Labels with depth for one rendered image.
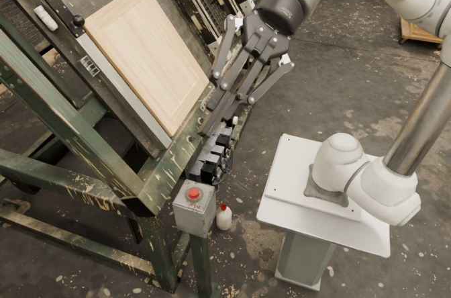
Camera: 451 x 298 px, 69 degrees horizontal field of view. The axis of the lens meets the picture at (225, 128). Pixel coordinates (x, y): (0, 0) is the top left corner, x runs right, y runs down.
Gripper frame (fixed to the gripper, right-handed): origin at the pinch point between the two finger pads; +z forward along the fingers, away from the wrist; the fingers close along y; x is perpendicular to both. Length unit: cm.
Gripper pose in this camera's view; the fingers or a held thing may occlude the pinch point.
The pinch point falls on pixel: (215, 115)
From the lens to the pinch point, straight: 46.4
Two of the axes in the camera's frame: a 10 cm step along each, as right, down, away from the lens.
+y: 8.1, 5.5, 2.0
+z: -5.0, 8.3, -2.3
